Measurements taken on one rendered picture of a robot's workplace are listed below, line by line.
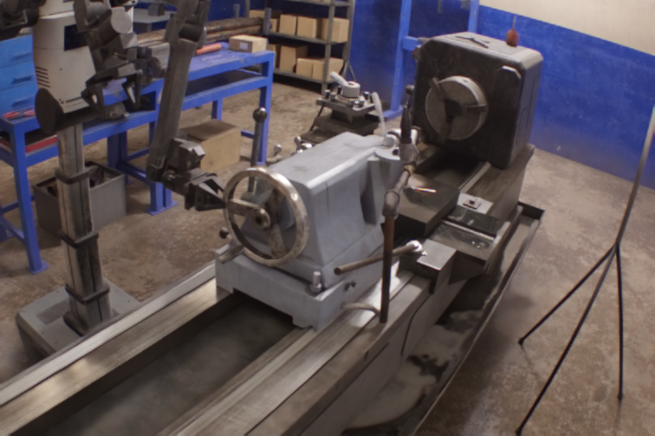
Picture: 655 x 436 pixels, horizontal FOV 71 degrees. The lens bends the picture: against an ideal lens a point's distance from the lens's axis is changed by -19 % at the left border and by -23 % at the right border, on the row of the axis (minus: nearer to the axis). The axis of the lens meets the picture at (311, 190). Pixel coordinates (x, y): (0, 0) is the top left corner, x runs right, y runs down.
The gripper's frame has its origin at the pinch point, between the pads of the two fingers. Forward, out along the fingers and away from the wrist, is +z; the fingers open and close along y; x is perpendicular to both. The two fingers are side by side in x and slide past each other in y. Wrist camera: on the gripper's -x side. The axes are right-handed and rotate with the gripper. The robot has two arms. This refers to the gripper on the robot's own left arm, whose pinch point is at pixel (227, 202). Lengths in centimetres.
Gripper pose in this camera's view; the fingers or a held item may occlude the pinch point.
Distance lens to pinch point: 129.5
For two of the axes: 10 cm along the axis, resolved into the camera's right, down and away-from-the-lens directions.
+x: -0.9, 9.0, 4.2
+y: 5.5, -3.1, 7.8
